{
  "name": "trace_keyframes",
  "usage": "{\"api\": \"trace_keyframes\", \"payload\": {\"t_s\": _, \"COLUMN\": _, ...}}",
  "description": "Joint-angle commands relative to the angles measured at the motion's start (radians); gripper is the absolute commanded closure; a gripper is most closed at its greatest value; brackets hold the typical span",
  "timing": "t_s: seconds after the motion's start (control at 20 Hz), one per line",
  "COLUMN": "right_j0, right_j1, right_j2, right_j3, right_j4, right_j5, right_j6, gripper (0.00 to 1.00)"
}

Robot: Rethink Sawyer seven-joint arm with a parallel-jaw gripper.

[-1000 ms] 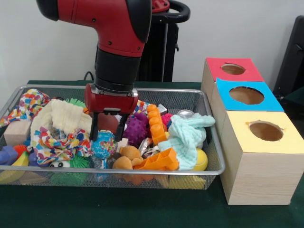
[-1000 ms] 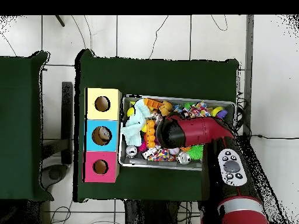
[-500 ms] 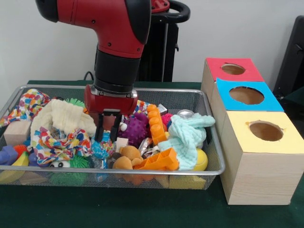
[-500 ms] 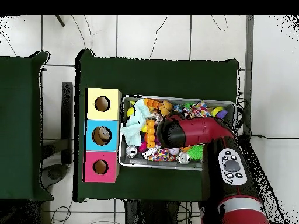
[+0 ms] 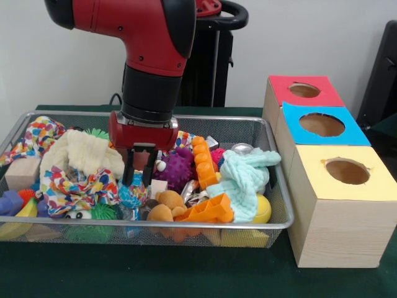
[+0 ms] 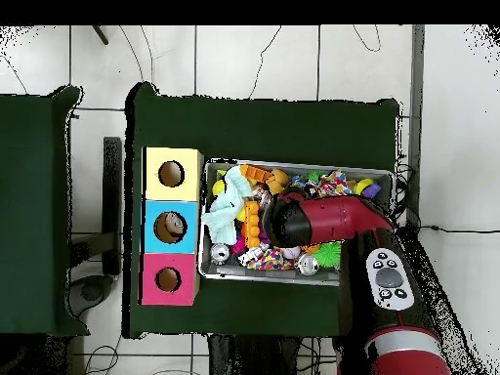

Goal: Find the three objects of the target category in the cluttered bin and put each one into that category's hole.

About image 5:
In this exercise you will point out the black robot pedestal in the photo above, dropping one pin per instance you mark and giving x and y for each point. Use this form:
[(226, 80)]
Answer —
[(211, 62)]

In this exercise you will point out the brown toy football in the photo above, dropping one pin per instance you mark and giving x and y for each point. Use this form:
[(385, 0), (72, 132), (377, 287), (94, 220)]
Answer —
[(140, 159)]

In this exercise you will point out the yellow ball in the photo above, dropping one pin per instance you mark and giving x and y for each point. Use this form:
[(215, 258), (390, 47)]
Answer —
[(263, 211)]

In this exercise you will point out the black chair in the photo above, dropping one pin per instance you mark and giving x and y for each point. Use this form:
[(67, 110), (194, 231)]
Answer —
[(381, 77)]

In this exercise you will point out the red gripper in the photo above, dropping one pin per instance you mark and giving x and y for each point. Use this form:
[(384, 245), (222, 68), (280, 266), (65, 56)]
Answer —
[(142, 138)]

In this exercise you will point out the green spiky ball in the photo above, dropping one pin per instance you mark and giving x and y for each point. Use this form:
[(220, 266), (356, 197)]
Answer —
[(96, 134)]

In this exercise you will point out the shallow metal mesh bin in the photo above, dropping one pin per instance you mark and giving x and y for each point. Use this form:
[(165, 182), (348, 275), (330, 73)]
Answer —
[(217, 122)]

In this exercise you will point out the purple spiky ball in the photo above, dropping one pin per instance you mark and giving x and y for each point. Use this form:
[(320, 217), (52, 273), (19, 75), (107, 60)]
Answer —
[(176, 169)]

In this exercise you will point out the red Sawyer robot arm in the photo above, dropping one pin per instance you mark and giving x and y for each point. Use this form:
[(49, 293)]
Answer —
[(155, 31)]

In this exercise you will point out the mint green cloth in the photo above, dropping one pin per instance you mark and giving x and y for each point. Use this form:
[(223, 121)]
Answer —
[(245, 177)]

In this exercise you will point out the blue globe ball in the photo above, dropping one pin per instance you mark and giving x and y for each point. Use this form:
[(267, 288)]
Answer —
[(133, 195)]

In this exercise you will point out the long orange toy brick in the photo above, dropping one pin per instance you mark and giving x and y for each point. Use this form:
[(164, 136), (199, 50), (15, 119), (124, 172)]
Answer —
[(204, 164)]

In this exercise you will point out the colourful spotted cloth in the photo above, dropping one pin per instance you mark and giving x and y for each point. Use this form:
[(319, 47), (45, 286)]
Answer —
[(77, 189), (37, 133)]

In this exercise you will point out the cream muslin cloth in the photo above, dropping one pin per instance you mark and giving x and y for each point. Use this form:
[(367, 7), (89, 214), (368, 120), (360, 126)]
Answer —
[(83, 152)]

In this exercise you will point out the wooden box with three holes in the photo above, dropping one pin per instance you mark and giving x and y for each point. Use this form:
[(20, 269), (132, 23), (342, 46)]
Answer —
[(341, 223)]

